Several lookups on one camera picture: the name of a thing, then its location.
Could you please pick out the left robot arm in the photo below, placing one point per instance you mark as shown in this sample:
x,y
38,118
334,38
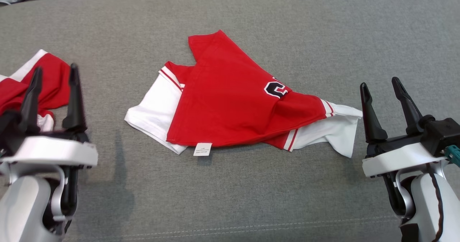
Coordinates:
x,y
21,206

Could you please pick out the red shorts with white trim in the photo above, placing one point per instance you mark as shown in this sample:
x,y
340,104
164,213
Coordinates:
x,y
50,80

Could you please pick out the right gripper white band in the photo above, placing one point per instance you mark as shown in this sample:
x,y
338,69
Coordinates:
x,y
395,159

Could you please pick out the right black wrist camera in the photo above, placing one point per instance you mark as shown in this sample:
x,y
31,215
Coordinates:
x,y
444,132

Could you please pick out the red and white t-shirt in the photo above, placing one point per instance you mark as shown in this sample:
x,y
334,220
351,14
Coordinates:
x,y
222,105

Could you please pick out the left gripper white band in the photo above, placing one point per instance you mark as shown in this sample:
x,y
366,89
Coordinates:
x,y
54,150

